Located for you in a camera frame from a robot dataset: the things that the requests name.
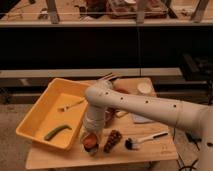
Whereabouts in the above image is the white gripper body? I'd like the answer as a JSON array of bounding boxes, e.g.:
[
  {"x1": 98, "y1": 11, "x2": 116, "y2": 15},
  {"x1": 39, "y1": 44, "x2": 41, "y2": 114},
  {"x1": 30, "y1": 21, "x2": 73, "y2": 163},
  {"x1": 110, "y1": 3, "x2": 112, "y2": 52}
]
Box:
[{"x1": 81, "y1": 127, "x2": 102, "y2": 139}]

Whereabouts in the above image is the orange apple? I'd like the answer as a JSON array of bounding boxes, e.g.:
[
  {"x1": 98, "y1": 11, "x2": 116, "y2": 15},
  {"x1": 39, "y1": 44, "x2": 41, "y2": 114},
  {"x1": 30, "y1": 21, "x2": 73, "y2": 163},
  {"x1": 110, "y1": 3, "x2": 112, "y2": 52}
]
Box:
[{"x1": 83, "y1": 134, "x2": 97, "y2": 148}]

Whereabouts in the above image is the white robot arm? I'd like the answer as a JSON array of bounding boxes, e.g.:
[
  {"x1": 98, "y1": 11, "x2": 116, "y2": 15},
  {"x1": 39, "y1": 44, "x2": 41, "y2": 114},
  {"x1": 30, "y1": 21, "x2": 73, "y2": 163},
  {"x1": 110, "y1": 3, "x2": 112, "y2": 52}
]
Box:
[{"x1": 83, "y1": 80, "x2": 213, "y2": 171}]

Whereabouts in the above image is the small metal cup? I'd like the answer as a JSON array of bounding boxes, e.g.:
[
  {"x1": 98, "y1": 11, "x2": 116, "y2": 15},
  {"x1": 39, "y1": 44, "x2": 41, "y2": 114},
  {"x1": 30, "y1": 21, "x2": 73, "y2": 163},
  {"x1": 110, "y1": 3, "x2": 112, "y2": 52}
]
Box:
[{"x1": 85, "y1": 145, "x2": 99, "y2": 156}]

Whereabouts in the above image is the white round cup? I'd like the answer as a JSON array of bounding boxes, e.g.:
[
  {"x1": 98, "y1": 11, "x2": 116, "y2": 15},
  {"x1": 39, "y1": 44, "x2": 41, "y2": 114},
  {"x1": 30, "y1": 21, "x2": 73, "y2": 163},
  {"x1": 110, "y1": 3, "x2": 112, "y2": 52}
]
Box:
[{"x1": 137, "y1": 83, "x2": 152, "y2": 95}]

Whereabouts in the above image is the dark brown bowl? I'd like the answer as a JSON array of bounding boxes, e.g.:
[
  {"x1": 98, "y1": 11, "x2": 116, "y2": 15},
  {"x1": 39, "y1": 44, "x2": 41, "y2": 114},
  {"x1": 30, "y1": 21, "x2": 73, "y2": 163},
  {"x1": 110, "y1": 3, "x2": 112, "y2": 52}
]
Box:
[{"x1": 105, "y1": 108, "x2": 115, "y2": 127}]

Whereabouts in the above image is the brown textured food toy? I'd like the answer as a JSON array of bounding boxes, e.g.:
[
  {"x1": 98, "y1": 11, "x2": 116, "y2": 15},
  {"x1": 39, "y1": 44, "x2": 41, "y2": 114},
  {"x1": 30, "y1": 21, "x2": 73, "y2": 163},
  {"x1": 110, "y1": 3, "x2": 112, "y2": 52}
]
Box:
[{"x1": 103, "y1": 130, "x2": 122, "y2": 153}]

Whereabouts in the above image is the yellow plastic fork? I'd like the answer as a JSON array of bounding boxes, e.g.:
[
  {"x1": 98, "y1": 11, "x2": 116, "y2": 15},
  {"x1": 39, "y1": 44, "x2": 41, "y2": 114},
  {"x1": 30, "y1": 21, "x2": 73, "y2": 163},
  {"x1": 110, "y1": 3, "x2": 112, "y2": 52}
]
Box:
[{"x1": 57, "y1": 98, "x2": 85, "y2": 112}]

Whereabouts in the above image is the yellow banana piece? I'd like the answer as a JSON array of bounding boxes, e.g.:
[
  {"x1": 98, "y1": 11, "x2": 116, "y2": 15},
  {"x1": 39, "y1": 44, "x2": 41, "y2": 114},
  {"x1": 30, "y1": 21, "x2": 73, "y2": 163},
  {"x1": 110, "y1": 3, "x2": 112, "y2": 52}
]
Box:
[{"x1": 115, "y1": 111, "x2": 128, "y2": 118}]

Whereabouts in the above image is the yellow plastic tray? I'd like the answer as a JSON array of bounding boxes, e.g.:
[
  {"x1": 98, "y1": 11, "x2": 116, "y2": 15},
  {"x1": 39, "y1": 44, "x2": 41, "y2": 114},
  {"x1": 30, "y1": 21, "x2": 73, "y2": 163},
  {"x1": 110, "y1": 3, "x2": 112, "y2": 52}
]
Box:
[{"x1": 16, "y1": 78, "x2": 89, "y2": 150}]

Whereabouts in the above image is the green chili pepper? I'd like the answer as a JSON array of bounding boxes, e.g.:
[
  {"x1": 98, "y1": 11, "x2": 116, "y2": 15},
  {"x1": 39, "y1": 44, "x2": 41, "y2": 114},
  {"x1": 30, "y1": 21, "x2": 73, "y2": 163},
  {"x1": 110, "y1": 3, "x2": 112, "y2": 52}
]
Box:
[{"x1": 44, "y1": 125, "x2": 72, "y2": 141}]

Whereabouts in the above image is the wooden table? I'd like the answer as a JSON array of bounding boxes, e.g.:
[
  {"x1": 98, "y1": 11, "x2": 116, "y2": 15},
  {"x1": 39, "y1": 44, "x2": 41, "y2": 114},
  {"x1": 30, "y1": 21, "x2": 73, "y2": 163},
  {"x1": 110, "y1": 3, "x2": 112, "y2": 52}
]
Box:
[{"x1": 25, "y1": 77, "x2": 179, "y2": 171}]

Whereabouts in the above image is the black white dish brush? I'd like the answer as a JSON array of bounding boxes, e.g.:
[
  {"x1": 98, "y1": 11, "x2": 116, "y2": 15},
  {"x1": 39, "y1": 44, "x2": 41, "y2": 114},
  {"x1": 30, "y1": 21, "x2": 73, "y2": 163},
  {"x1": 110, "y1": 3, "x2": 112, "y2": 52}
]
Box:
[{"x1": 125, "y1": 131, "x2": 168, "y2": 150}]

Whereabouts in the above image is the blue grey cloth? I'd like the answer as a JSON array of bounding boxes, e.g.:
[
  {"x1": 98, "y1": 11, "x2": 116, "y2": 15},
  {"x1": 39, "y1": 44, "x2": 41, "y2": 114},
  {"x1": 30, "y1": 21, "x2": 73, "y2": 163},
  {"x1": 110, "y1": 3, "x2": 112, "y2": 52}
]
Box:
[{"x1": 132, "y1": 114, "x2": 151, "y2": 124}]

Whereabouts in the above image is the orange bowl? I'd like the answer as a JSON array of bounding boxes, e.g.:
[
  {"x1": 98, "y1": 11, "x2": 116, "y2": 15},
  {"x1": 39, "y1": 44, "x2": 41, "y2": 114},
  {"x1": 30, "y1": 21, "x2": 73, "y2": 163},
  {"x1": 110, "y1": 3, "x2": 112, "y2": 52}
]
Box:
[{"x1": 113, "y1": 87, "x2": 130, "y2": 94}]

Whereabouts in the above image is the black floor cable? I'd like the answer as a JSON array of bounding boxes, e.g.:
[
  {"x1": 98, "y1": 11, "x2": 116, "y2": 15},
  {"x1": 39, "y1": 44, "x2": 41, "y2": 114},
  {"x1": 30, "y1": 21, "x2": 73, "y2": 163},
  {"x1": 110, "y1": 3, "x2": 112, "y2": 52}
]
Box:
[{"x1": 171, "y1": 126, "x2": 204, "y2": 171}]

